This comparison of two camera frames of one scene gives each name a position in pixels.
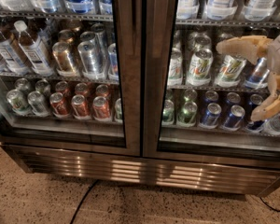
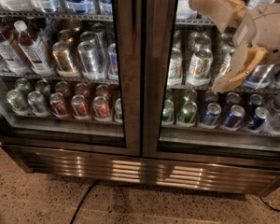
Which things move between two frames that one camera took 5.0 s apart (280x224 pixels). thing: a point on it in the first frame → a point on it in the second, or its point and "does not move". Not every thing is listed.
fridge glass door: [66, 68] does not move
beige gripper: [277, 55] → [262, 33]
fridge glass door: [196, 103] does not move
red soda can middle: [80, 107] does not move
